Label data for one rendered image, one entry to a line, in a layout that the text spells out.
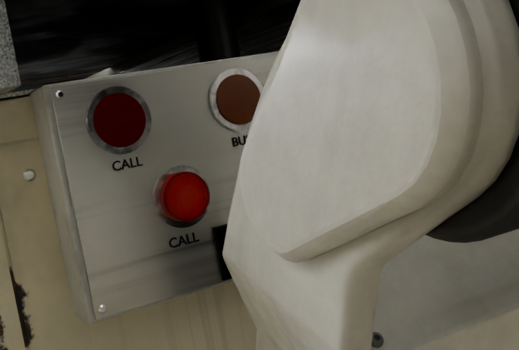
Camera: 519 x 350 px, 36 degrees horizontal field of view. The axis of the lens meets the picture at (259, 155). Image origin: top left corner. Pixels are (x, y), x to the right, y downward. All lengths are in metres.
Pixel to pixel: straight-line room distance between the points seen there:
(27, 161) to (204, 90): 0.11
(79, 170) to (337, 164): 0.24
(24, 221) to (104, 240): 0.05
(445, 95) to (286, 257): 0.11
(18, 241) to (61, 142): 0.07
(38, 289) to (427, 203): 0.31
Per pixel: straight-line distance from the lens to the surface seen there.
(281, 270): 0.32
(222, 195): 0.49
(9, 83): 0.46
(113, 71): 1.09
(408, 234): 0.25
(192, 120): 0.49
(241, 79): 0.50
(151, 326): 0.51
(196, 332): 0.53
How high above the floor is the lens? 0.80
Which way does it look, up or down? 3 degrees down
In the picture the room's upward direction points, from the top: 11 degrees counter-clockwise
